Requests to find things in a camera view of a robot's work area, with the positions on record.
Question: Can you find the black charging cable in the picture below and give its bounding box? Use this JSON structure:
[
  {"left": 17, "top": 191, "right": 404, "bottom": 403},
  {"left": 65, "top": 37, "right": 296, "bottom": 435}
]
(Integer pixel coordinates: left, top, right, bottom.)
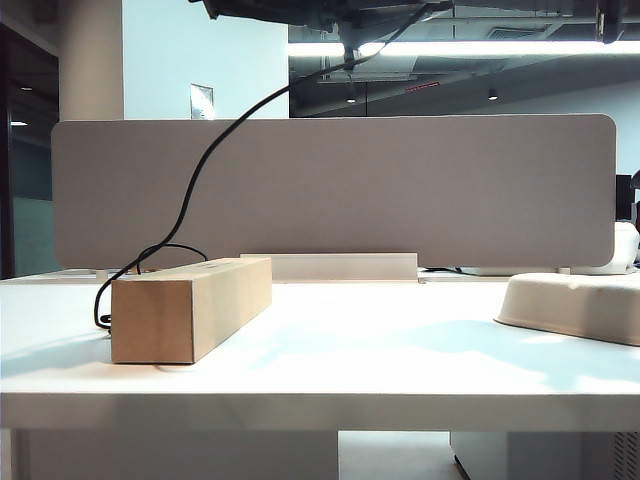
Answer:
[{"left": 93, "top": 42, "right": 389, "bottom": 337}]

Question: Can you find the grey fabric desk divider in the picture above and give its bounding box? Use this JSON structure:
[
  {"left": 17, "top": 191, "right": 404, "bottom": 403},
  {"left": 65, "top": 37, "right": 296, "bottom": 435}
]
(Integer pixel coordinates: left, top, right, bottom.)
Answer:
[{"left": 51, "top": 113, "right": 619, "bottom": 271}]

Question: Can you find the long brown cardboard box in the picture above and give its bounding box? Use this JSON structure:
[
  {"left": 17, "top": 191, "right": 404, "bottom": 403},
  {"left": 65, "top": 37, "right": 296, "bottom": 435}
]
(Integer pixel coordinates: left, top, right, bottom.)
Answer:
[{"left": 110, "top": 257, "right": 274, "bottom": 365}]

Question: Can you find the beige moulded pulp tray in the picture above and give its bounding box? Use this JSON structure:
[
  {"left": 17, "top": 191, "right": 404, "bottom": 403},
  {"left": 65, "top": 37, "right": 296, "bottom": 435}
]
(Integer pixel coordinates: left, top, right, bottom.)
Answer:
[{"left": 493, "top": 272, "right": 640, "bottom": 347}]

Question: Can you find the long ceiling light strip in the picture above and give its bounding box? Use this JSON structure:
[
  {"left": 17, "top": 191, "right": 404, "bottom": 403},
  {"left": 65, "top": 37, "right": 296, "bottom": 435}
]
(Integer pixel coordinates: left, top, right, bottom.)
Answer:
[{"left": 287, "top": 39, "right": 640, "bottom": 57}]

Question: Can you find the beige round pillar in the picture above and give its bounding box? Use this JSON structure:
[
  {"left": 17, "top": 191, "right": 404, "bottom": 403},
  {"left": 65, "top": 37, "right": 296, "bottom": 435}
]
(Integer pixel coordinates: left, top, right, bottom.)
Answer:
[{"left": 58, "top": 0, "right": 125, "bottom": 121}]

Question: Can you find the white rounded appliance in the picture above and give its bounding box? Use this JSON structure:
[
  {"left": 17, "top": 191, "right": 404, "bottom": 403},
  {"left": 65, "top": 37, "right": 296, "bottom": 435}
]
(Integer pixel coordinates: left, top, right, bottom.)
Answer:
[{"left": 613, "top": 222, "right": 640, "bottom": 274}]

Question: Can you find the black monitor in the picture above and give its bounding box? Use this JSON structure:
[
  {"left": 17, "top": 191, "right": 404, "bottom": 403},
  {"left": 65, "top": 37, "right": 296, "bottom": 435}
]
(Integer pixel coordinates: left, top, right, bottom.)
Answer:
[{"left": 615, "top": 174, "right": 632, "bottom": 221}]

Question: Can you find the person in background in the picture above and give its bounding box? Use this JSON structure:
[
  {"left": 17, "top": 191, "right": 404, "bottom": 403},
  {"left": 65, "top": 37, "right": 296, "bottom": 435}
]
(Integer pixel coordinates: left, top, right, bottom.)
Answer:
[{"left": 629, "top": 169, "right": 640, "bottom": 236}]

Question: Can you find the white rectangular cable tray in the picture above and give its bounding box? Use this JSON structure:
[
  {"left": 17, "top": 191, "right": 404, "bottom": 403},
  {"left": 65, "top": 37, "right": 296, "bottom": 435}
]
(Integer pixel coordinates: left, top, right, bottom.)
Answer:
[{"left": 239, "top": 252, "right": 419, "bottom": 281}]

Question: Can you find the framed wall notice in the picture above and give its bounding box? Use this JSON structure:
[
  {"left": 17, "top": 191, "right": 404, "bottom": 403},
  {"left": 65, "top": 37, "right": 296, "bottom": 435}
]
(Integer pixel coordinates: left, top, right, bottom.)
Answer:
[{"left": 189, "top": 82, "right": 215, "bottom": 121}]

